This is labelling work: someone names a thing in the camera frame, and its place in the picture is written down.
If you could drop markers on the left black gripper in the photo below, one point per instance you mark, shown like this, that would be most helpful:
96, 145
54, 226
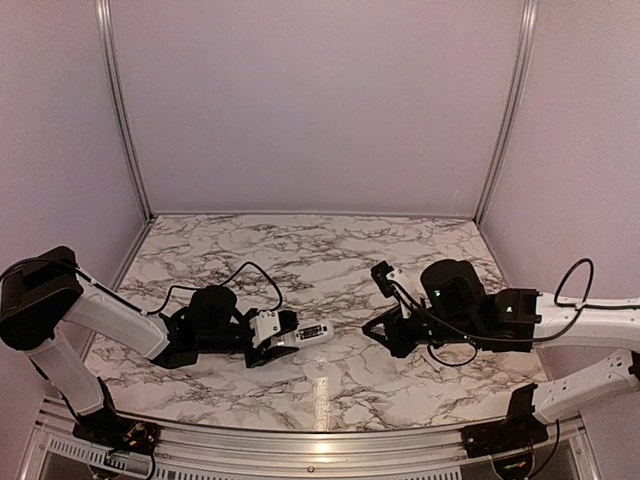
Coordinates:
267, 355

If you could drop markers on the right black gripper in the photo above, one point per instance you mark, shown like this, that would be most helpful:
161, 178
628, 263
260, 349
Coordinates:
398, 342

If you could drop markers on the white remote control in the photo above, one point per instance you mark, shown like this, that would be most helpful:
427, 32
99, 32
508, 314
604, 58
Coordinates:
302, 337

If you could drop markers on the white battery cover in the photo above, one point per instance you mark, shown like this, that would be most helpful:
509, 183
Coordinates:
434, 365

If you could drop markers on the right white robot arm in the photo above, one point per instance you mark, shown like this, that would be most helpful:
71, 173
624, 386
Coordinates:
449, 305

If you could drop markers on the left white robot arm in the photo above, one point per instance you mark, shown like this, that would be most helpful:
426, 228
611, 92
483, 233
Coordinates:
39, 293

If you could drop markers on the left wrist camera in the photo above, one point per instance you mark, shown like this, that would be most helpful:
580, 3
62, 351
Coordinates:
264, 325

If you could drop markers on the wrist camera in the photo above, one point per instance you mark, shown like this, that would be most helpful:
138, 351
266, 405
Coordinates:
395, 283
264, 325

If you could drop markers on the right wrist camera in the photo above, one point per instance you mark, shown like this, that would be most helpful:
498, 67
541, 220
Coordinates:
395, 283

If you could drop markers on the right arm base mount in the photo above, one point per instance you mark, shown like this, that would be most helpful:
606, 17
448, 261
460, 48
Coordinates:
519, 429

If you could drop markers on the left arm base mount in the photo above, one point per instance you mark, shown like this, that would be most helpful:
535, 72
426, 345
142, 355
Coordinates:
107, 428

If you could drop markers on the front aluminium rail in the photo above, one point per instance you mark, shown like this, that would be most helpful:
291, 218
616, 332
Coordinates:
187, 451

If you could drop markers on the right aluminium frame post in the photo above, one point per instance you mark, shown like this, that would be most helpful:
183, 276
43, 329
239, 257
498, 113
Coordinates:
516, 87

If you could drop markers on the aluminium frame post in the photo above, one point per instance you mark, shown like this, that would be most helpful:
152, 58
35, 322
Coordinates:
516, 87
108, 42

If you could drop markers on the left aluminium frame post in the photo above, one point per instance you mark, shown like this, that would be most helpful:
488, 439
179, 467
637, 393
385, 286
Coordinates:
108, 42

